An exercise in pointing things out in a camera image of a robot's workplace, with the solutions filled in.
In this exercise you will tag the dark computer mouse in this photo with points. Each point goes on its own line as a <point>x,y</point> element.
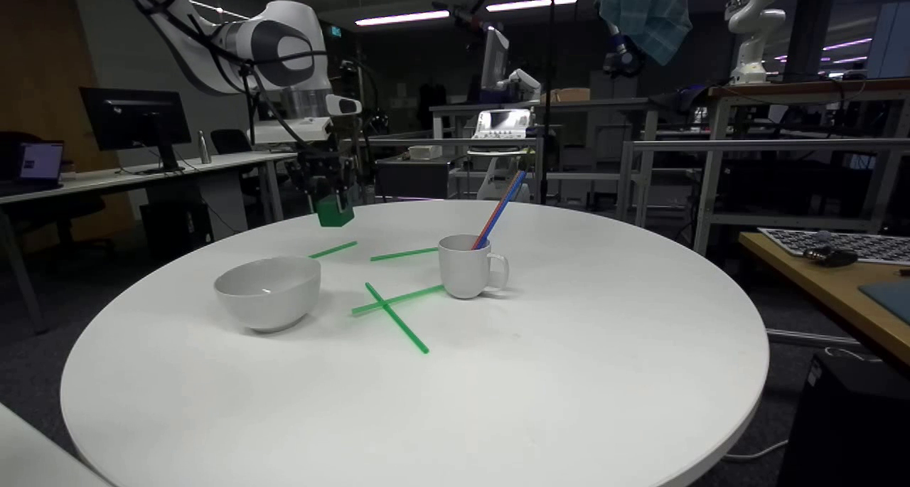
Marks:
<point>832,257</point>

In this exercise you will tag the teal desk mat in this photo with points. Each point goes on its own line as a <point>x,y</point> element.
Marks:
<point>889,298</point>

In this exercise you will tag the ceiling light strip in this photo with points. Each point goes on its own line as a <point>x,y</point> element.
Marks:
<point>532,3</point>
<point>402,18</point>

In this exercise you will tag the silver bottle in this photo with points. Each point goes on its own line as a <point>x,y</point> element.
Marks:
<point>205,149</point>

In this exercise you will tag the teal checked cloth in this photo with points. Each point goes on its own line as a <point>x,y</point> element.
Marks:
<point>647,14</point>

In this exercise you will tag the blue straw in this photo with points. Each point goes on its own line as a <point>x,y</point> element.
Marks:
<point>503,206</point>

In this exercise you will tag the white desk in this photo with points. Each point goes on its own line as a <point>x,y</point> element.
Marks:
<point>128,178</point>

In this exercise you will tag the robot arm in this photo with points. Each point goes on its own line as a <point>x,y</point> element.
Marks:
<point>277,46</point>

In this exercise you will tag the black pole stand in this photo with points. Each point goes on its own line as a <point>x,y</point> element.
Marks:
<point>552,82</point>

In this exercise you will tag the laptop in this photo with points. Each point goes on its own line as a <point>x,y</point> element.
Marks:
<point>40,162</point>

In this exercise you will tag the red straw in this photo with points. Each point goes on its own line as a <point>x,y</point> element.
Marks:
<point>493,210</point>

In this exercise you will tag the keyboard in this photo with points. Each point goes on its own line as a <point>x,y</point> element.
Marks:
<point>846,244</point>

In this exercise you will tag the wooden desk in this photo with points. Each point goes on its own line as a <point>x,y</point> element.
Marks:
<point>832,295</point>

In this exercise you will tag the black monitor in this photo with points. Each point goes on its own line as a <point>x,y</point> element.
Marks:
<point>135,119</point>

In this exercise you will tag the white mug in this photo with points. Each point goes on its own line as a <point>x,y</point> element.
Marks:
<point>466,268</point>

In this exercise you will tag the white bowl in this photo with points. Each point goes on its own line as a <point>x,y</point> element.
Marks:
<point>268,293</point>

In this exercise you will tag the green straw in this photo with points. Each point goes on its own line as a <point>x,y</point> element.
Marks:
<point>409,296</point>
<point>404,254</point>
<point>333,249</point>
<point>402,323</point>

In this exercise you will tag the black box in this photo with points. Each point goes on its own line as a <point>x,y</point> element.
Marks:
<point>849,423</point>

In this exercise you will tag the grey metal frame table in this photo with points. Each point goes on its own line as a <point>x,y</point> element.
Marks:
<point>796,146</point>

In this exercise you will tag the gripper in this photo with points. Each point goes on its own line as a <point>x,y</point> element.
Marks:
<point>323,166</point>

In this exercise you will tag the black office chair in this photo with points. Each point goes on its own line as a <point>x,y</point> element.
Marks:
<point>229,141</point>

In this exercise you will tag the black computer tower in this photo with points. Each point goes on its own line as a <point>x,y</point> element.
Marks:
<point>174,227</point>

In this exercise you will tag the white table corner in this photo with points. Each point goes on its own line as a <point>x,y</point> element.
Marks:
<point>39,455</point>

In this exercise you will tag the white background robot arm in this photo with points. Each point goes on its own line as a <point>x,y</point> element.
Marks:
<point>753,25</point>

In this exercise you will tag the green block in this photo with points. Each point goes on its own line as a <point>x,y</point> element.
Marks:
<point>334,213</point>

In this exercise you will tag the white medical cart machine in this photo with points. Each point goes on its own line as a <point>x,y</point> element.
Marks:
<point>501,128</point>

